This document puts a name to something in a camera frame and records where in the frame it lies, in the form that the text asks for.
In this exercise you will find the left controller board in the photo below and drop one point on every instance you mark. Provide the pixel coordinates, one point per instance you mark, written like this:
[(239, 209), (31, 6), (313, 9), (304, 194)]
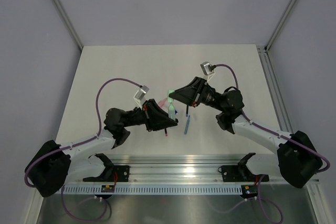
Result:
[(107, 188)]

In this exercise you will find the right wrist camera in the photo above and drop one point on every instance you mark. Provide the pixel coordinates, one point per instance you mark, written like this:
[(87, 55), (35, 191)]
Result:
[(208, 70)]

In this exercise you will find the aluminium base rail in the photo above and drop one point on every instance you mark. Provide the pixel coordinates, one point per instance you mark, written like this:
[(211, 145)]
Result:
[(175, 169)]

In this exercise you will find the right controller board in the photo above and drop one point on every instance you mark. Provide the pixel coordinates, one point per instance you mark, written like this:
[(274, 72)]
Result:
[(249, 191)]

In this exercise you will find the light blue pen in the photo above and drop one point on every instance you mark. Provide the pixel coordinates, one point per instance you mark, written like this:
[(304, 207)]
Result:
[(187, 125)]

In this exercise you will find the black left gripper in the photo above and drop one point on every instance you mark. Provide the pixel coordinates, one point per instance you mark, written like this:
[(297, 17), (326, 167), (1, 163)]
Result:
[(155, 117)]

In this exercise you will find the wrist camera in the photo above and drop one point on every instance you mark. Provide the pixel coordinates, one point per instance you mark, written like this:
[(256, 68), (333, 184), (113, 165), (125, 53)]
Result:
[(139, 96), (208, 70)]

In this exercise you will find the right aluminium frame post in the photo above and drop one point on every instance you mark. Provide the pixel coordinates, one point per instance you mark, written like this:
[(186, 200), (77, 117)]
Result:
[(286, 14)]

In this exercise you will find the aluminium frame post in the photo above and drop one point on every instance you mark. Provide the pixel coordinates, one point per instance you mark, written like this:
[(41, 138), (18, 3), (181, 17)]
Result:
[(286, 14), (67, 22)]

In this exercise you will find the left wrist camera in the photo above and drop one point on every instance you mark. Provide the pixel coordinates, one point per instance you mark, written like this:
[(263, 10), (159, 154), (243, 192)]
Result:
[(139, 96)]

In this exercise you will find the green highlighter pen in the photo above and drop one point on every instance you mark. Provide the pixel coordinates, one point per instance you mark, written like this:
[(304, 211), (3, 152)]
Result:
[(171, 107)]

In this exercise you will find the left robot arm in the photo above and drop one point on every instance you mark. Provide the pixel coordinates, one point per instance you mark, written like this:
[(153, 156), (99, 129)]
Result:
[(55, 165)]

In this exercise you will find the pink translucent highlighter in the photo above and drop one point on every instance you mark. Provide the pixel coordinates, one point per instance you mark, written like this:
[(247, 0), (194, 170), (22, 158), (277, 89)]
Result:
[(162, 102)]

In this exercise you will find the left aluminium frame post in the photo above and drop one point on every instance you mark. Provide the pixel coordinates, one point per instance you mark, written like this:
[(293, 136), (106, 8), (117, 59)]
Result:
[(67, 22)]

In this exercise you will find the right side aluminium rail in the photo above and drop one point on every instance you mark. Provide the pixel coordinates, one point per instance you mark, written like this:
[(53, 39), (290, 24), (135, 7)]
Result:
[(274, 88)]

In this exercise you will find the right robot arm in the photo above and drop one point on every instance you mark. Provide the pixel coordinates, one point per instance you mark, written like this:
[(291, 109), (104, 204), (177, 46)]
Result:
[(295, 158)]

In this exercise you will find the controller board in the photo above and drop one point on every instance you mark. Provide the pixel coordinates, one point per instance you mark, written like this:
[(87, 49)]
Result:
[(107, 188), (249, 191)]

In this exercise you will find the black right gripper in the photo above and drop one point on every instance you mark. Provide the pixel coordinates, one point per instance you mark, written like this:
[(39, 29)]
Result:
[(192, 94)]

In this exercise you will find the white slotted cable duct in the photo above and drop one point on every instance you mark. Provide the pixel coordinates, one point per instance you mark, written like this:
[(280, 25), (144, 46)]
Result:
[(73, 189)]

